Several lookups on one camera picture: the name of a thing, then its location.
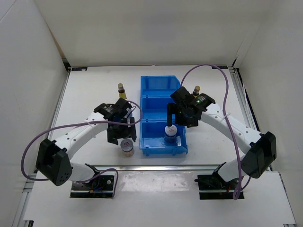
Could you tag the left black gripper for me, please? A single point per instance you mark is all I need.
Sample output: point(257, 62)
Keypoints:
point(129, 132)

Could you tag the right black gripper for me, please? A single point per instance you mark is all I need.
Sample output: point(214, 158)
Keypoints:
point(173, 109)

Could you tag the short spice jar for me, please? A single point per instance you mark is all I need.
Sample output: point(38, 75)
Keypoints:
point(170, 133)
point(127, 147)

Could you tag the yellow cork-top bottle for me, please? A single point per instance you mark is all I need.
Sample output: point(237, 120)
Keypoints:
point(121, 91)
point(196, 91)

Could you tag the tall silver-lid shaker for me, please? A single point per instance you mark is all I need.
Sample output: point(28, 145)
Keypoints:
point(129, 113)

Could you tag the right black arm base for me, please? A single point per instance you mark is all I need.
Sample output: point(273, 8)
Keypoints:
point(211, 188)

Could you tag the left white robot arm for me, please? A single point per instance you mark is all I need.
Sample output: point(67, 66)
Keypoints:
point(54, 156)

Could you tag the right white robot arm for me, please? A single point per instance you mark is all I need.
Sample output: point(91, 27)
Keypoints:
point(259, 149)

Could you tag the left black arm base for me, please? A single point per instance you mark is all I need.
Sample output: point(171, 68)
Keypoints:
point(102, 187)

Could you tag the blue three-compartment plastic bin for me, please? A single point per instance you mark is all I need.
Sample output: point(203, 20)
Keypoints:
point(155, 95)

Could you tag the right blue corner label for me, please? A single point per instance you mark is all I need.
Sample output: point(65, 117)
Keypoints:
point(222, 67)

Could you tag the blue corner label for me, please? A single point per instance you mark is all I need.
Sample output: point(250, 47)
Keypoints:
point(222, 67)
point(79, 69)

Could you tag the left blue corner label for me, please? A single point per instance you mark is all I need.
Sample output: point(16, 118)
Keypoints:
point(79, 69)

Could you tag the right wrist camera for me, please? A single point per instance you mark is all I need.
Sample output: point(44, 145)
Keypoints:
point(182, 96)

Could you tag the front aluminium rail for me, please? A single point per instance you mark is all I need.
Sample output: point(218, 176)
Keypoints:
point(159, 168)

